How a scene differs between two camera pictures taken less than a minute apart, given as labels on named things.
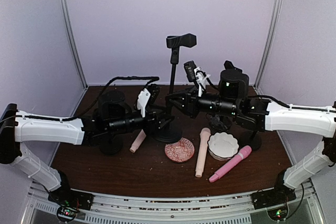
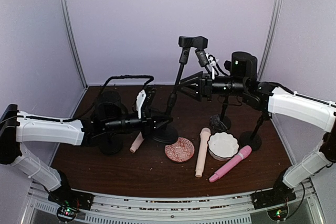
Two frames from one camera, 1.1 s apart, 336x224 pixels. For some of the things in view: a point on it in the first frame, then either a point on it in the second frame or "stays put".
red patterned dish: x=181 y=151 stays put
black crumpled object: x=217 y=125 stays put
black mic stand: x=173 y=132 → x=168 y=131
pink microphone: x=244 y=152 stays put
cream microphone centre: x=204 y=135 stays put
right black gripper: x=188 y=104 → x=205 y=86
